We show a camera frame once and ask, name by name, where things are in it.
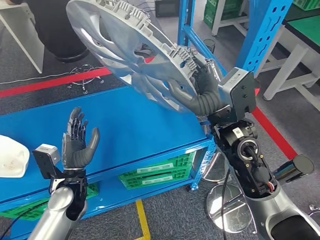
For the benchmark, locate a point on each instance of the black box appliance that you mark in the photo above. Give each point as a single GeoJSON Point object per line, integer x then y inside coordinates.
{"type": "Point", "coordinates": [167, 8]}

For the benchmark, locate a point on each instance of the green plastic crate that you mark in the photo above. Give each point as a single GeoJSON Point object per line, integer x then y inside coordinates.
{"type": "Point", "coordinates": [307, 4]}
{"type": "Point", "coordinates": [92, 190]}
{"type": "Point", "coordinates": [185, 175]}
{"type": "Point", "coordinates": [232, 10]}
{"type": "Point", "coordinates": [185, 162]}

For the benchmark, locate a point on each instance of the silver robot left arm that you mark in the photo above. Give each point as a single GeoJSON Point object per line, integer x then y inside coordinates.
{"type": "Point", "coordinates": [57, 212]}

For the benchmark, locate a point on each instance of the green-topped white workbench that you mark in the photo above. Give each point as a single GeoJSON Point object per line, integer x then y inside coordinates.
{"type": "Point", "coordinates": [307, 30]}

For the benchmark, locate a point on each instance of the person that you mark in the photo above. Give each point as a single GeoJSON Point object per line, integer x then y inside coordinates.
{"type": "Point", "coordinates": [55, 30]}

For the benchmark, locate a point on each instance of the silver plastic hubcap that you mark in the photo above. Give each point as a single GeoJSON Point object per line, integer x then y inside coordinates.
{"type": "Point", "coordinates": [120, 39]}

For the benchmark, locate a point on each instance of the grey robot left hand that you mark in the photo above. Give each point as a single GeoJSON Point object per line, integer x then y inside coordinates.
{"type": "Point", "coordinates": [75, 154]}

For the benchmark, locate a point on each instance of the black stool chrome base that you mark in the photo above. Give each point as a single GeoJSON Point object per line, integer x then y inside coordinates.
{"type": "Point", "coordinates": [72, 58]}

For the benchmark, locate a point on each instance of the white plastic cover part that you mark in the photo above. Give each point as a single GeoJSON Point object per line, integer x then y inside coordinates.
{"type": "Point", "coordinates": [12, 157]}

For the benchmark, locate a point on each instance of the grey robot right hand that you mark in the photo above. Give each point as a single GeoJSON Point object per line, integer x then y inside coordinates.
{"type": "Point", "coordinates": [207, 102]}

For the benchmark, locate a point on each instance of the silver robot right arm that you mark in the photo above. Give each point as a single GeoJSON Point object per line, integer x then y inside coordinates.
{"type": "Point", "coordinates": [269, 212]}

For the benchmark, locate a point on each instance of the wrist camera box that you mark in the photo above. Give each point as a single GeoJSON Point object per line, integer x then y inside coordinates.
{"type": "Point", "coordinates": [240, 92]}
{"type": "Point", "coordinates": [46, 162]}

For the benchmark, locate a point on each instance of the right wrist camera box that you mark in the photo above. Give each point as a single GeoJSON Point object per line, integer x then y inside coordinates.
{"type": "Point", "coordinates": [240, 92]}

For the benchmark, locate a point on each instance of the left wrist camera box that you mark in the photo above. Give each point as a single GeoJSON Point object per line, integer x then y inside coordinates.
{"type": "Point", "coordinates": [46, 162]}

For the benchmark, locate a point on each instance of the white frame table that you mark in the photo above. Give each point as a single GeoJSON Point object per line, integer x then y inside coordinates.
{"type": "Point", "coordinates": [216, 18]}

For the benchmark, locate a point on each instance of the blue metal shelf rack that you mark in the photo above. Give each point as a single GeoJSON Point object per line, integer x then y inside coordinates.
{"type": "Point", "coordinates": [137, 126]}

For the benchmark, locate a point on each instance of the black-capped chrome-base stanchion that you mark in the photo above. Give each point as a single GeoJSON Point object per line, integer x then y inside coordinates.
{"type": "Point", "coordinates": [237, 212]}

